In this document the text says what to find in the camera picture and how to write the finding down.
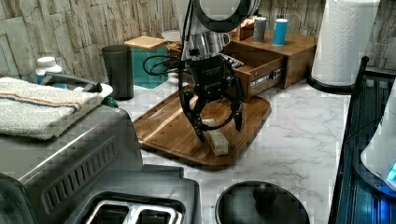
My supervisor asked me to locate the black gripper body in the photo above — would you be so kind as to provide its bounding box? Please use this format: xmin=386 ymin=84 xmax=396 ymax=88
xmin=178 ymin=55 xmax=245 ymax=105

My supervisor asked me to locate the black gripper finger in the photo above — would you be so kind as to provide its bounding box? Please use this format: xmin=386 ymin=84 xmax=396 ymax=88
xmin=179 ymin=92 xmax=206 ymax=143
xmin=231 ymin=101 xmax=244 ymax=132

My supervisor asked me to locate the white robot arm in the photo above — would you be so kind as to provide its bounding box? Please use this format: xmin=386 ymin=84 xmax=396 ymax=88
xmin=177 ymin=0 xmax=261 ymax=140

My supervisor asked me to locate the wooden cutting board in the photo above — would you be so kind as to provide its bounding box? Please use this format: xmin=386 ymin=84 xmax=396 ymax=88
xmin=133 ymin=90 xmax=272 ymax=168

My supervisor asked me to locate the clear plastic snack jar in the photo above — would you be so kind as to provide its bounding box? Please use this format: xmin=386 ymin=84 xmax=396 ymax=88
xmin=162 ymin=30 xmax=181 ymax=51

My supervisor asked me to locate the wooden organizer box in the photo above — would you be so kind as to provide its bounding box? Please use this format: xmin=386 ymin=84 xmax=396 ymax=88
xmin=222 ymin=31 xmax=317 ymax=101

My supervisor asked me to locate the dark grey cylindrical can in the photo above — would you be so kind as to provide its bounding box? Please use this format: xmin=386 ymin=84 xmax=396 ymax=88
xmin=253 ymin=17 xmax=267 ymax=43

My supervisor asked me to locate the teal canister with wooden lid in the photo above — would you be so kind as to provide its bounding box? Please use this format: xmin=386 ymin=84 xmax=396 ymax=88
xmin=123 ymin=36 xmax=168 ymax=89

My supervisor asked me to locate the blue cylindrical can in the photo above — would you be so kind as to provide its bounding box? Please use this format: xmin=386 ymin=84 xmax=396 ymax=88
xmin=273 ymin=19 xmax=288 ymax=46

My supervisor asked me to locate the green white mug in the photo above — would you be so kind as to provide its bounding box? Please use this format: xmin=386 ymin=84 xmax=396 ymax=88
xmin=71 ymin=83 xmax=118 ymax=111

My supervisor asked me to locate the dark grey tumbler cup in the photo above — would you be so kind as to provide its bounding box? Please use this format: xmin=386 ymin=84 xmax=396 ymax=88
xmin=102 ymin=45 xmax=134 ymax=101

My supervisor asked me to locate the black toaster with bread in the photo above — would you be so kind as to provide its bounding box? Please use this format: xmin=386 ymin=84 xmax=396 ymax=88
xmin=31 ymin=164 xmax=203 ymax=224

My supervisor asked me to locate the black round lid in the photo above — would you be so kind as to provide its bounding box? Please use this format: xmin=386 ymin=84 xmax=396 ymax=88
xmin=215 ymin=181 xmax=310 ymax=224

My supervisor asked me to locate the white paper towel roll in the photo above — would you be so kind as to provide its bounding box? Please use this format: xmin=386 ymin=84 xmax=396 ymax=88
xmin=306 ymin=0 xmax=380 ymax=94

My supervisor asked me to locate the black dish rack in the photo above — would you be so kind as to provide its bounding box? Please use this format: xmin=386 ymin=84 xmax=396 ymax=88
xmin=328 ymin=56 xmax=395 ymax=224

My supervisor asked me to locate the white blue plastic bottle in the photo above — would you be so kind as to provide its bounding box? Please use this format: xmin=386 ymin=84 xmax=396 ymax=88
xmin=35 ymin=57 xmax=63 ymax=83

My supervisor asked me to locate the silver toaster oven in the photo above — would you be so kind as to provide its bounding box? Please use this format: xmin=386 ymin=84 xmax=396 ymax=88
xmin=0 ymin=105 xmax=142 ymax=224

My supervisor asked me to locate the folded white towel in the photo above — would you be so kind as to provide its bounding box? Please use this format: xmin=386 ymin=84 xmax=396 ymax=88
xmin=0 ymin=77 xmax=103 ymax=140

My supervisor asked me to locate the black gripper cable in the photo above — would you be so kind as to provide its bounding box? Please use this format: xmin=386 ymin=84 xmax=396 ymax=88
xmin=142 ymin=55 xmax=188 ymax=77

